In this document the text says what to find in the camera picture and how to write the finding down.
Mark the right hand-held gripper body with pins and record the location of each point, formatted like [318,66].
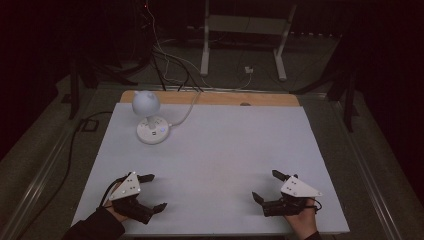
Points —
[295,188]

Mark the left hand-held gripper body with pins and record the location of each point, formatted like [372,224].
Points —
[128,188]

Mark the white globe desk lamp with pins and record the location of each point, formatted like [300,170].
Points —
[152,133]

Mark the person's left hand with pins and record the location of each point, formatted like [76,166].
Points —
[118,215]

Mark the person's right hand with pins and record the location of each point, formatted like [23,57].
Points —
[306,223]

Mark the white table mat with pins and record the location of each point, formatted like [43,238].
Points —
[216,156]

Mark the black stand legs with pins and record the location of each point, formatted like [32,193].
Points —
[75,90]
[348,100]

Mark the white plug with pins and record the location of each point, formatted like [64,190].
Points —
[248,69]

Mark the grey metal stand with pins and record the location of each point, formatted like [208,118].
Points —
[205,50]

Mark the metal floor rail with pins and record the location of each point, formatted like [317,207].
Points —
[36,181]
[373,176]

